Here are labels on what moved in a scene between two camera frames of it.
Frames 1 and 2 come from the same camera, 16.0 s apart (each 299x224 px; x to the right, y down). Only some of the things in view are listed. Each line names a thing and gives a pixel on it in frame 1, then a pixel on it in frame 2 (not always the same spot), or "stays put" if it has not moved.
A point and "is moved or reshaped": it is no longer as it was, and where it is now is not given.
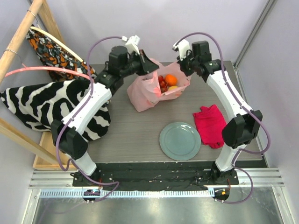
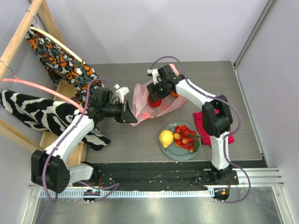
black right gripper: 185,64 → 153,90
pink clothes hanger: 49,68 → 47,93
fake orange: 171,80 is moved or reshaped
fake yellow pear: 172,87 is moved or reshaped
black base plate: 188,176 stays put
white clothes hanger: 57,41 stays put
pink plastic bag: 145,93 is moved or reshaped
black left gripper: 147,66 → 125,115
